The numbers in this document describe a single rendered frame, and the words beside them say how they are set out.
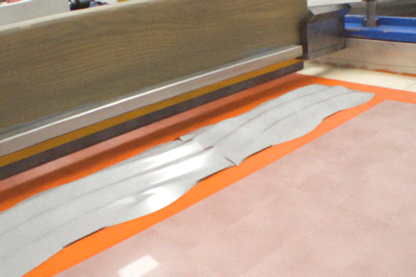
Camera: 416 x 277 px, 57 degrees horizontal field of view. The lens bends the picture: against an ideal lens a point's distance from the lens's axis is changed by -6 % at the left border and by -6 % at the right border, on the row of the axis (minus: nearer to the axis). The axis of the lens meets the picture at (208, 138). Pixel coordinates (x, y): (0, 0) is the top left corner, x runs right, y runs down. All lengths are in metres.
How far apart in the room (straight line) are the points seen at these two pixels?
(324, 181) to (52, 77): 0.18
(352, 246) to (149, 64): 0.20
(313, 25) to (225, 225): 0.28
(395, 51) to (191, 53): 0.22
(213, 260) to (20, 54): 0.17
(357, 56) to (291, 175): 0.26
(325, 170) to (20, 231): 0.17
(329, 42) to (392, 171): 0.24
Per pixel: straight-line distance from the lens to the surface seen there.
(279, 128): 0.30
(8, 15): 0.57
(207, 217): 0.21
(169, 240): 0.20
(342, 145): 0.28
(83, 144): 0.31
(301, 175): 0.24
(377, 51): 0.47
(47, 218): 0.23
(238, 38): 0.37
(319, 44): 0.44
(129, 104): 0.29
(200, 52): 0.34
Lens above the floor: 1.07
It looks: 22 degrees down
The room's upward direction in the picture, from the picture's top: 7 degrees counter-clockwise
